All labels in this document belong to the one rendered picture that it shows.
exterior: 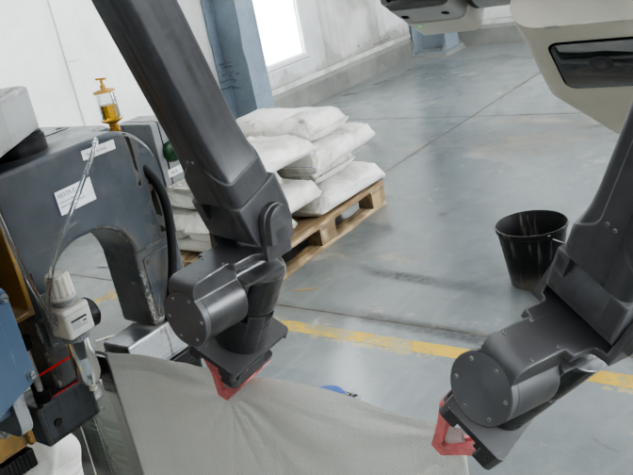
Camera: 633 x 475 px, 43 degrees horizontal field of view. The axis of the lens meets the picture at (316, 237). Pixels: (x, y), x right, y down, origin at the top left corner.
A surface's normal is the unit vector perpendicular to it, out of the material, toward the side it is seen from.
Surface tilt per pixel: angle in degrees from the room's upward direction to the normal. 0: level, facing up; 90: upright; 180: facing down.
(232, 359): 30
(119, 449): 90
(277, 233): 96
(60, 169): 90
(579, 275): 61
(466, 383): 78
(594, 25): 130
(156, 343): 90
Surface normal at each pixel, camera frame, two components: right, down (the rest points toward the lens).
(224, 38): -0.58, 0.39
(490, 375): -0.76, 0.17
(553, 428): -0.18, -0.92
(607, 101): -0.32, 0.89
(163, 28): 0.75, 0.21
